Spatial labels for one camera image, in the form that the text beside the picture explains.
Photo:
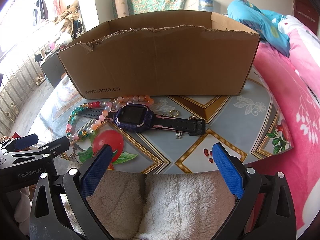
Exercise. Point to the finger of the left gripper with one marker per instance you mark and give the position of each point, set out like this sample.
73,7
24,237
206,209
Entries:
19,144
49,150

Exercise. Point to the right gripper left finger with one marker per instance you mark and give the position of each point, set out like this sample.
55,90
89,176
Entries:
48,218

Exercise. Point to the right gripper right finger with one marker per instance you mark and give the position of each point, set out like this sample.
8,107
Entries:
264,207

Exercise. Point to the purple black smart watch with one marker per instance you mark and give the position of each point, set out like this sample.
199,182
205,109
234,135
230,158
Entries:
138,118

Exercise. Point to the white fleece garment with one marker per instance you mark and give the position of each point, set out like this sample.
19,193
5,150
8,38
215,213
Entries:
170,206

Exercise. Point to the fruit pattern tablecloth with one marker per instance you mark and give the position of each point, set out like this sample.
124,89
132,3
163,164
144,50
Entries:
248,126

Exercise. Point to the dark grey cabinet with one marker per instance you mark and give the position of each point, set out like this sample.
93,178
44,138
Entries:
53,69

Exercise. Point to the small gold earring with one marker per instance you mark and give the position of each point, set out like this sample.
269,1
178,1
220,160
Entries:
193,117

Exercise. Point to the pink floral quilt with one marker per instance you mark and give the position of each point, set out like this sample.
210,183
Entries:
294,82

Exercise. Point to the pile of clothes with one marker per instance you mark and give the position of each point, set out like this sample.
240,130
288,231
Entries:
70,21

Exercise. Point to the brown cardboard box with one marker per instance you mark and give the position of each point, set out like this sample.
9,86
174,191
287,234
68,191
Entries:
180,52

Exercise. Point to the blue rolled blanket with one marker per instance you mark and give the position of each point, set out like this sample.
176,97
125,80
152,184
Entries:
264,22

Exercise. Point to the dark red door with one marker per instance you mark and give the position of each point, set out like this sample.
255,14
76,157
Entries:
306,13

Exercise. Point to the blue water dispenser bottle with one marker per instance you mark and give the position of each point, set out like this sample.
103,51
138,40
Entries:
206,5

